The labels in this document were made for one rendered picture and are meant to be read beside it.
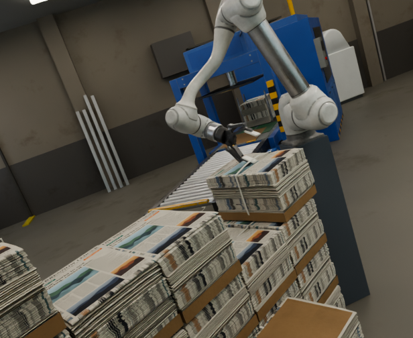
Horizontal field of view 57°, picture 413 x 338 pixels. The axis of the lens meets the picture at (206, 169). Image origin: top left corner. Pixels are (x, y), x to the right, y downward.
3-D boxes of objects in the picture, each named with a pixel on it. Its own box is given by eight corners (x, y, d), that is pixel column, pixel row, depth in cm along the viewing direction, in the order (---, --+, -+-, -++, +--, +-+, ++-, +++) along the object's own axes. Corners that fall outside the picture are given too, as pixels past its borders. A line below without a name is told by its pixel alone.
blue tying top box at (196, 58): (248, 52, 328) (241, 29, 324) (189, 74, 355) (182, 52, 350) (260, 48, 368) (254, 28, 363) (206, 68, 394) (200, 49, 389)
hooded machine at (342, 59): (349, 95, 840) (332, 28, 805) (367, 95, 780) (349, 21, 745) (320, 106, 829) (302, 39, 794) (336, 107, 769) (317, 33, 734)
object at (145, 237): (218, 214, 127) (218, 210, 127) (156, 261, 109) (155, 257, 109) (155, 211, 154) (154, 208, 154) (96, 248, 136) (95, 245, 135)
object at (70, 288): (159, 259, 109) (158, 257, 109) (72, 325, 90) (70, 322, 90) (98, 247, 136) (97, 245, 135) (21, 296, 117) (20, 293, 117)
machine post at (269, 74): (314, 213, 347) (265, 46, 311) (304, 214, 351) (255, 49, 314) (314, 209, 354) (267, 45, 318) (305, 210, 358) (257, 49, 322)
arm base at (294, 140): (306, 132, 221) (303, 123, 219) (325, 135, 199) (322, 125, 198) (277, 143, 218) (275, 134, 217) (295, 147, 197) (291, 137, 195)
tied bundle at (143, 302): (186, 325, 114) (159, 259, 108) (106, 403, 95) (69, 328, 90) (121, 300, 142) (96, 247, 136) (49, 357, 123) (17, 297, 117)
